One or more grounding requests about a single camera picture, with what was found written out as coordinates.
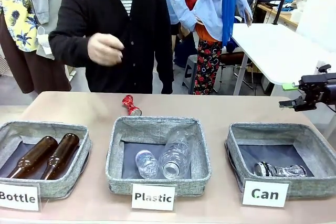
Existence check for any blue scarf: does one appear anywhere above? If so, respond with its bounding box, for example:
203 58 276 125
222 0 241 47

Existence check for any red floral black skirt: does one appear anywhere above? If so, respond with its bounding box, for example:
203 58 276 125
193 37 223 95

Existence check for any mannequin in light blue shirt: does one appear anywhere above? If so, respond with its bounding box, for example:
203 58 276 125
168 0 254 95

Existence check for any dark brown hanging skirt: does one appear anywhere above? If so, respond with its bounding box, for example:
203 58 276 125
0 13 72 95

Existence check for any grey step stool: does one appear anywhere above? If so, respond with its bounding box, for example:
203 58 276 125
182 55 198 94

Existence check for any white Plastic label sign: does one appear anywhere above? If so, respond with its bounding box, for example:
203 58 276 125
131 183 176 211

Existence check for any mannequin with black shorts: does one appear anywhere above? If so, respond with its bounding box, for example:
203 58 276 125
151 0 184 51

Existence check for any white Bottle label sign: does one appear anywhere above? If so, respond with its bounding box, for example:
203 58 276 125
0 183 40 211

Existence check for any person in black cardigan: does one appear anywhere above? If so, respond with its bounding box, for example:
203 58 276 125
48 0 175 95

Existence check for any white Can label sign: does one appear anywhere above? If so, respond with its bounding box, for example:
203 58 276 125
242 180 289 208

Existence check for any wooden workbench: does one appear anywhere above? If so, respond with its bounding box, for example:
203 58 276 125
258 1 300 28

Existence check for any small clear plastic bottle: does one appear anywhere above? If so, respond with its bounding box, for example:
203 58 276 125
135 150 160 179

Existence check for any white hanging tag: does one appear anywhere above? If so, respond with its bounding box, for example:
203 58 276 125
36 26 56 55

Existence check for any large clear plastic bottle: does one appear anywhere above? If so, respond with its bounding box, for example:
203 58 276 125
158 129 194 179

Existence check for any person's right hand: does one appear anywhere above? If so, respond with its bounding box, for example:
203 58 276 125
87 33 125 67

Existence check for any crushed red can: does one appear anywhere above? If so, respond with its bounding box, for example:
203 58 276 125
121 94 143 116

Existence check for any brown glass bottle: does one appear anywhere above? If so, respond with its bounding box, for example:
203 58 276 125
7 135 59 179
40 133 80 180

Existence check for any yellow floral shirt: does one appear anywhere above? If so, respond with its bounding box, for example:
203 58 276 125
0 0 39 52

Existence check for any grey fabric basket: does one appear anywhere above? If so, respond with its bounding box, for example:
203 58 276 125
0 121 93 199
225 122 336 200
106 115 212 197

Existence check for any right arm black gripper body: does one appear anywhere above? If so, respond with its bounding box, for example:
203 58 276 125
293 73 336 112

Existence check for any person's right forearm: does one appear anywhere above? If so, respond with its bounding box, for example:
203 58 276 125
48 28 92 68

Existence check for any crushed black white can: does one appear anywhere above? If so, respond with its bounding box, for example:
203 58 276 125
253 161 308 178

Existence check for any white table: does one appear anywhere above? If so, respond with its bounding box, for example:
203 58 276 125
230 23 333 96

